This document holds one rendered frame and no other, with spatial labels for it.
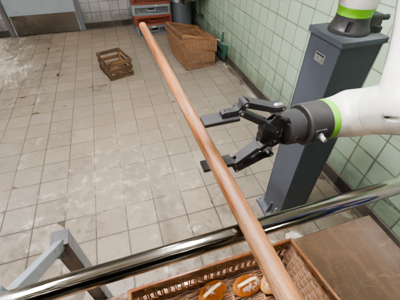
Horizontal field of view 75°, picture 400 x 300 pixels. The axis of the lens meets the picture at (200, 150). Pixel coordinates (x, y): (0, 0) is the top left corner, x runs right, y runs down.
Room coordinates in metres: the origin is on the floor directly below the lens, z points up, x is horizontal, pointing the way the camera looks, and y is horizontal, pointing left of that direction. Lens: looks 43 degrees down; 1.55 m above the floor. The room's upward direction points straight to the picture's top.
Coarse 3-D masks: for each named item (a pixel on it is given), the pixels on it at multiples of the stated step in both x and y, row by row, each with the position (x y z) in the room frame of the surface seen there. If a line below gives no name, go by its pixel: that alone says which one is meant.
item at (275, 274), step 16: (144, 32) 1.03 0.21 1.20; (160, 64) 0.75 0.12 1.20; (176, 80) 0.64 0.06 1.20; (176, 96) 0.57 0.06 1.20; (192, 112) 0.49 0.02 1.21; (192, 128) 0.44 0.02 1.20; (208, 144) 0.38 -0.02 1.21; (208, 160) 0.34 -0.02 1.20; (224, 176) 0.30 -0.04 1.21; (224, 192) 0.27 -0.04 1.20; (240, 192) 0.26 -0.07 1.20; (240, 208) 0.23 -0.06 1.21; (240, 224) 0.21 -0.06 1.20; (256, 224) 0.20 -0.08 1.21; (256, 240) 0.18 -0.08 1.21; (256, 256) 0.16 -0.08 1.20; (272, 256) 0.15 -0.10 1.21; (272, 272) 0.13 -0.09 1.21; (272, 288) 0.12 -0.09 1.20; (288, 288) 0.11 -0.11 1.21
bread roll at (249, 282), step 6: (240, 276) 0.35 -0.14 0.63; (246, 276) 0.34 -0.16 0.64; (252, 276) 0.34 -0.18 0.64; (234, 282) 0.33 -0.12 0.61; (240, 282) 0.32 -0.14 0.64; (246, 282) 0.32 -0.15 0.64; (252, 282) 0.32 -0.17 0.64; (258, 282) 0.33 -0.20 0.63; (234, 288) 0.31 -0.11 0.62; (240, 288) 0.31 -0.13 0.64; (246, 288) 0.31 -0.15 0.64; (252, 288) 0.31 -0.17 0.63; (258, 288) 0.31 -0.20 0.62; (240, 294) 0.29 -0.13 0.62; (246, 294) 0.29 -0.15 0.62; (252, 294) 0.30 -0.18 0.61
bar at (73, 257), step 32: (352, 192) 0.29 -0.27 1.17; (384, 192) 0.29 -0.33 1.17; (288, 224) 0.23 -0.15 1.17; (64, 256) 0.29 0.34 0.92; (128, 256) 0.17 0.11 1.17; (160, 256) 0.17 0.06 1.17; (192, 256) 0.18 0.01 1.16; (0, 288) 0.13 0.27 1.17; (32, 288) 0.13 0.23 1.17; (64, 288) 0.13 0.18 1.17; (96, 288) 0.30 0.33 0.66
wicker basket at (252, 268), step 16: (288, 240) 0.42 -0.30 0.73; (240, 256) 0.37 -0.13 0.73; (288, 256) 0.41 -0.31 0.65; (304, 256) 0.36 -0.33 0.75; (192, 272) 0.32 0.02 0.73; (208, 272) 0.34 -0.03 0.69; (224, 272) 0.36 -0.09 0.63; (240, 272) 0.38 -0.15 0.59; (256, 272) 0.38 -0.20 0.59; (288, 272) 0.38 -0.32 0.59; (304, 272) 0.33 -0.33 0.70; (144, 288) 0.28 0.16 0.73; (160, 288) 0.29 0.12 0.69; (176, 288) 0.31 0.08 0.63; (192, 288) 0.32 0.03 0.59; (304, 288) 0.31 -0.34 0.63; (320, 288) 0.27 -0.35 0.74
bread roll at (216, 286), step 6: (210, 282) 0.33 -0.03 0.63; (216, 282) 0.32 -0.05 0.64; (222, 282) 0.33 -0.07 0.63; (204, 288) 0.31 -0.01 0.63; (210, 288) 0.30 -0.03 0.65; (216, 288) 0.30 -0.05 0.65; (222, 288) 0.31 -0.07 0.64; (204, 294) 0.29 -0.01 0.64; (210, 294) 0.29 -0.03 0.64; (216, 294) 0.29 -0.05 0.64; (222, 294) 0.29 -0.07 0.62
